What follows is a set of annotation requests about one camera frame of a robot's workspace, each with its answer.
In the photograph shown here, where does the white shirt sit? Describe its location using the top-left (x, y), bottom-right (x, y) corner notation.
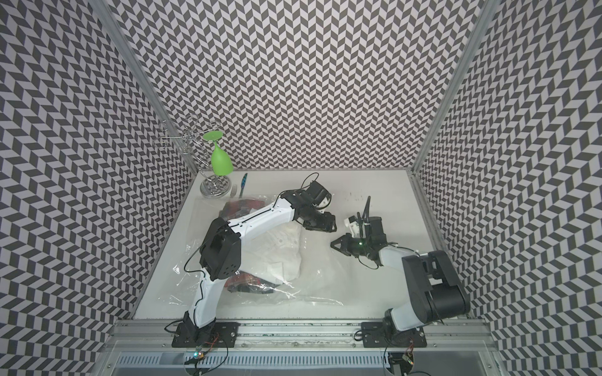
top-left (239, 222), bottom-right (302, 286)

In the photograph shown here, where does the red plaid shirt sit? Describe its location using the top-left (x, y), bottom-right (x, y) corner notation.
top-left (219, 199), bottom-right (276, 295)

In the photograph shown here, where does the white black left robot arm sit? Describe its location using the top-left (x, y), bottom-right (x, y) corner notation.
top-left (184, 185), bottom-right (337, 329)

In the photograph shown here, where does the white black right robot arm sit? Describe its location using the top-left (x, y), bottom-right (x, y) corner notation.
top-left (331, 214), bottom-right (470, 333)

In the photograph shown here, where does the blue green pen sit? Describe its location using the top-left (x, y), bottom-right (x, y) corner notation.
top-left (238, 172), bottom-right (249, 198)

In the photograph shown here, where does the green plastic wine glass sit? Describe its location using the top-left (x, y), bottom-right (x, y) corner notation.
top-left (203, 130), bottom-right (234, 176)

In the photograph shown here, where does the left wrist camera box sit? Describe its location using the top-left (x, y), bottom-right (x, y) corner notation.
top-left (306, 180), bottom-right (332, 209)

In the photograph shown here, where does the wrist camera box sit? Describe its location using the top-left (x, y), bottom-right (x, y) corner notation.
top-left (306, 180), bottom-right (332, 209)
top-left (343, 216), bottom-right (364, 238)

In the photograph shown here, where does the black corrugated cable conduit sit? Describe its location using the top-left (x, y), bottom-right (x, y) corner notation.
top-left (356, 196), bottom-right (372, 236)

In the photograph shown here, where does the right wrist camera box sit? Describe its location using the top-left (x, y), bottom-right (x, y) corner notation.
top-left (343, 216), bottom-right (364, 238)

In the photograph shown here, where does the aluminium frame right floor rail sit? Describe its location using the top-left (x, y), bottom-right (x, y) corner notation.
top-left (408, 170), bottom-right (476, 321)

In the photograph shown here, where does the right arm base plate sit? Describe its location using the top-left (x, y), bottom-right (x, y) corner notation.
top-left (354, 321), bottom-right (427, 349)

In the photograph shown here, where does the right electronics board with wires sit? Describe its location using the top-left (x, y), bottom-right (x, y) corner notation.
top-left (383, 341), bottom-right (430, 376)

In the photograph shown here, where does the electronics board with wires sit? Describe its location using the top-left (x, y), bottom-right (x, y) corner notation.
top-left (383, 341), bottom-right (430, 376)
top-left (183, 335), bottom-right (230, 376)

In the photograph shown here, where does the aluminium front rail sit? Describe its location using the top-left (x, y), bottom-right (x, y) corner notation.
top-left (110, 319), bottom-right (495, 351)

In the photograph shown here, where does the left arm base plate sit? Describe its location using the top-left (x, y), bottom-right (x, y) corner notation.
top-left (172, 322), bottom-right (240, 349)

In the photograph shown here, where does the left electronics board with wires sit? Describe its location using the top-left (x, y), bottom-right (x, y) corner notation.
top-left (183, 335), bottom-right (230, 376)

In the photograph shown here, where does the aluminium frame corner post right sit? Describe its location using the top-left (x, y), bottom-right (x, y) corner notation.
top-left (411, 0), bottom-right (501, 174)

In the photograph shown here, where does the aluminium frame corner post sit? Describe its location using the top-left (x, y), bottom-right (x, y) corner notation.
top-left (411, 0), bottom-right (501, 174)
top-left (88, 0), bottom-right (185, 148)

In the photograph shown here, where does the aluminium frame corner post left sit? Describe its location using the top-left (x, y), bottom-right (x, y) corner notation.
top-left (88, 0), bottom-right (185, 148)

